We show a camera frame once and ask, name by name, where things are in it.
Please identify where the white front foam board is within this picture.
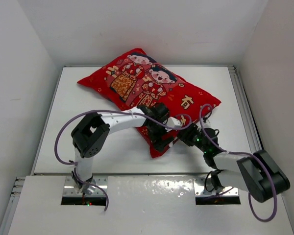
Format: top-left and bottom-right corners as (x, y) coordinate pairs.
(9, 176), (293, 235)

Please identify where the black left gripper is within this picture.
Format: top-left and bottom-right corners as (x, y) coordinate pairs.
(146, 117), (173, 151)

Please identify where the aluminium table frame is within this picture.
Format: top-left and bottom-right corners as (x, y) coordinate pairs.
(4, 64), (284, 235)

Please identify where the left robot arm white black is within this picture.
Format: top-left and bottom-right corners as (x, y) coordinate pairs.
(71, 103), (182, 189)

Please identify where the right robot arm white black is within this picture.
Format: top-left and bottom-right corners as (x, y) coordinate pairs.
(178, 124), (291, 203)

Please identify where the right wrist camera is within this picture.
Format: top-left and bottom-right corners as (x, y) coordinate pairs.
(202, 117), (211, 128)

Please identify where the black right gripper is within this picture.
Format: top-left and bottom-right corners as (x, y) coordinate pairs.
(172, 123), (207, 154)

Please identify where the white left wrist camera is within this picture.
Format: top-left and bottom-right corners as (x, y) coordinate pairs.
(165, 117), (183, 130)

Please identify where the red patterned pillowcase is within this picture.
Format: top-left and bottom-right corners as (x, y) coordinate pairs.
(75, 47), (221, 159)

